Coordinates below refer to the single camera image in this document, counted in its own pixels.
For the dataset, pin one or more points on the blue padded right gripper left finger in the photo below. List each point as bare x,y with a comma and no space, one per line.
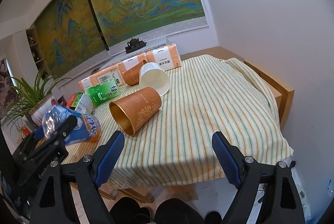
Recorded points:
54,202

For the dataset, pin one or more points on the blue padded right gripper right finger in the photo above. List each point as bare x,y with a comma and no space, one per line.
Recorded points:
281,201

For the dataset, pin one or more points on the red green labelled plastic cup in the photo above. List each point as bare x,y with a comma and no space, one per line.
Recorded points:
81,103

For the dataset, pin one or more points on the orange paper cup gold interior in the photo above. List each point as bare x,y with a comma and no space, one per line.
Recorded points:
133,111

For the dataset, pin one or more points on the orange paper cup behind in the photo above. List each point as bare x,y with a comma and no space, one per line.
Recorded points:
131,76

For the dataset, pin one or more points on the white paper cup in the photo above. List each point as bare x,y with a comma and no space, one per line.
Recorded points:
152,75

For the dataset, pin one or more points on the potted green spider plant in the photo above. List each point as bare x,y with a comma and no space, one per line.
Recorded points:
30,95

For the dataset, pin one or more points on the orange tissue pack leftmost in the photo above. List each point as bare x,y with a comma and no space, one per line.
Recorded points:
88,82

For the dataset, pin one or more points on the orange tissue pack label side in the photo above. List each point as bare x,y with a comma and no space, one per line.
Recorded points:
108,74

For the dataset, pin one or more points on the striped yellow green tablecloth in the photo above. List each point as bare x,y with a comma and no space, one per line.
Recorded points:
203,114

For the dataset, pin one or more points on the left landscape painting blind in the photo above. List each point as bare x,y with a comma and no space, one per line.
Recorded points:
67,35

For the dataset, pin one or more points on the black teapot set on tray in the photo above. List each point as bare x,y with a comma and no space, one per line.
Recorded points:
134,45

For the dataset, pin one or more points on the orange tissue pack rightmost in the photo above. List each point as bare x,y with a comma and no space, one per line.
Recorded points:
167,57

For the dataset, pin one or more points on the wooden wall shelf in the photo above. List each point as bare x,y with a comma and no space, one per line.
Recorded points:
36,52

